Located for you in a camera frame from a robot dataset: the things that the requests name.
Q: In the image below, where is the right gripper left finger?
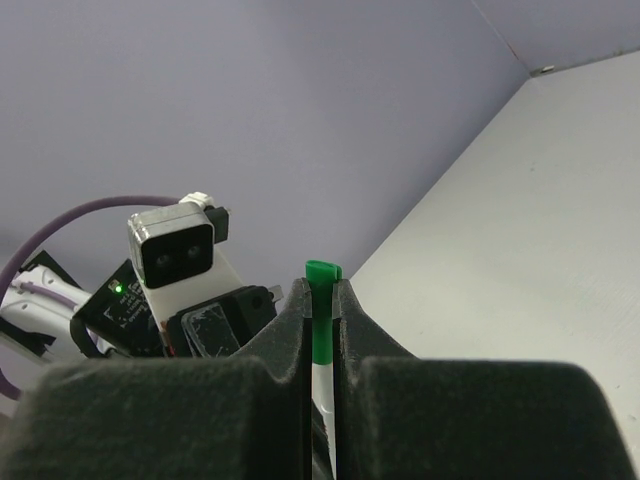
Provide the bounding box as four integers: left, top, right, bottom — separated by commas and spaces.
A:
1, 279, 312, 479

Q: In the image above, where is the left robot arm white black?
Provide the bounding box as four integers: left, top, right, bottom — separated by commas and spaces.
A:
1, 251, 283, 364

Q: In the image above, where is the green marker pen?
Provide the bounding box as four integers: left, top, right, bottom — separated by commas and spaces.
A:
312, 363, 336, 477

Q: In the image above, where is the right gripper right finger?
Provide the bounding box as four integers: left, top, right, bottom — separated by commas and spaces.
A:
333, 280, 636, 479

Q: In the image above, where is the green pen cap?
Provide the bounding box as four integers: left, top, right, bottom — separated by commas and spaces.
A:
305, 260, 343, 365

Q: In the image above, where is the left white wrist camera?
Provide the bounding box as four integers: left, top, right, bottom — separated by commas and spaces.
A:
127, 199, 243, 328

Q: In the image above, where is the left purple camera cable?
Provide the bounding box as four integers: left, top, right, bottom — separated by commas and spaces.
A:
0, 194, 181, 401

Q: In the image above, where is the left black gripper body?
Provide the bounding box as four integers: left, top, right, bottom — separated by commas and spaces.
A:
70, 260, 283, 358

